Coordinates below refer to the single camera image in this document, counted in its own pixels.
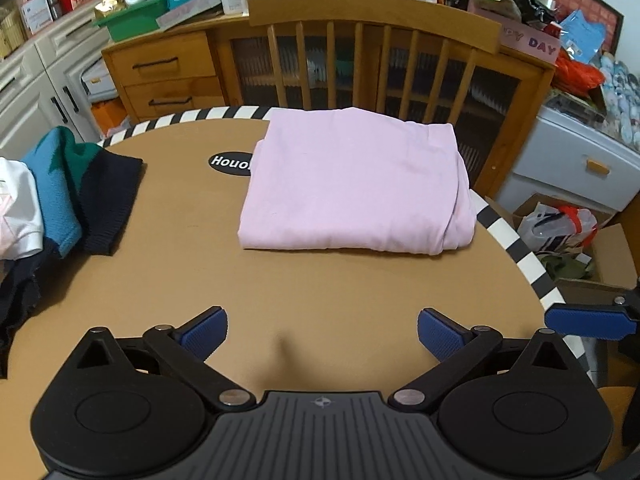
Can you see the pink lettered gift box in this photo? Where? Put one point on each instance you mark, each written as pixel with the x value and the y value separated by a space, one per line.
pixel 530 45

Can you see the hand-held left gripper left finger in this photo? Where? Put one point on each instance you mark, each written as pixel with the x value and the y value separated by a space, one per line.
pixel 205 330

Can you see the cardboard box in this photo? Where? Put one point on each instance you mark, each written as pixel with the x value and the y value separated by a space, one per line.
pixel 607 255

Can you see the pink printed t-shirt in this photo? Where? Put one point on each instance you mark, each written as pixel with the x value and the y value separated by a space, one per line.
pixel 350 180

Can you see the white plastic drawer unit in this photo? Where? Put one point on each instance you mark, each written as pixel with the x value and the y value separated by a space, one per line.
pixel 560 160

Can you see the white storage box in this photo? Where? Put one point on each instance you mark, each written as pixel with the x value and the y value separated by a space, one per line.
pixel 97 80

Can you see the black garment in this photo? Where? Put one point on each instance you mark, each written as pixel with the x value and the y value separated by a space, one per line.
pixel 20 290

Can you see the pile of round badges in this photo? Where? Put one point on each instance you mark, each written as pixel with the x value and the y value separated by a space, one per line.
pixel 622 100

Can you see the wooden sideboard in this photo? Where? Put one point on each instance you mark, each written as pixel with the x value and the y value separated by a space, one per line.
pixel 150 60

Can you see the orange box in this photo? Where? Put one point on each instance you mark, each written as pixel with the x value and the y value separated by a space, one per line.
pixel 110 117

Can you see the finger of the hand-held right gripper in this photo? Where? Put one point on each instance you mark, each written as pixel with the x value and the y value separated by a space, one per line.
pixel 590 321

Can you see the white and orange plastic bag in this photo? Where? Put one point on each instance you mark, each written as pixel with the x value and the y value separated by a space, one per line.
pixel 540 225

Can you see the green plastic tray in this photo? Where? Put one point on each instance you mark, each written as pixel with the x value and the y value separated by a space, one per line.
pixel 130 25

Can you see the olive cloth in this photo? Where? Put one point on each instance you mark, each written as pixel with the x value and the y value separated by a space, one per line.
pixel 565 265

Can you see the white garment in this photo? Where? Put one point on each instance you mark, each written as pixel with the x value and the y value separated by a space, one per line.
pixel 20 200

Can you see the wooden spindle chair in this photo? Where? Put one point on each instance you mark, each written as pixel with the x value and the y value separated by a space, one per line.
pixel 375 10

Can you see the framed brick picture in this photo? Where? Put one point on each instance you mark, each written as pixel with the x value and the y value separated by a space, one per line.
pixel 600 0

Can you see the white shelf cabinet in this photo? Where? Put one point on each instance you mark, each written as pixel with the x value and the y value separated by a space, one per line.
pixel 30 90

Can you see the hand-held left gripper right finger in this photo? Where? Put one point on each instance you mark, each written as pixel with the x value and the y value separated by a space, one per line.
pixel 440 335

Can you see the teal green navy knit sweater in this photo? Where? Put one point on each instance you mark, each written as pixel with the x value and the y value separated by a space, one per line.
pixel 55 185

